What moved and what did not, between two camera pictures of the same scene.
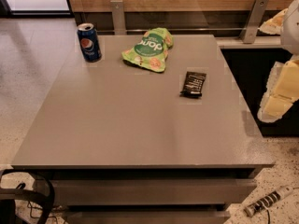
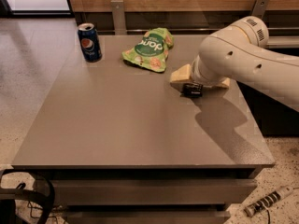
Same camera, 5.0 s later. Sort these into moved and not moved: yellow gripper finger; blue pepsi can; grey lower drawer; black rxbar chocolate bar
Moved: yellow gripper finger
Not moved: blue pepsi can; grey lower drawer; black rxbar chocolate bar
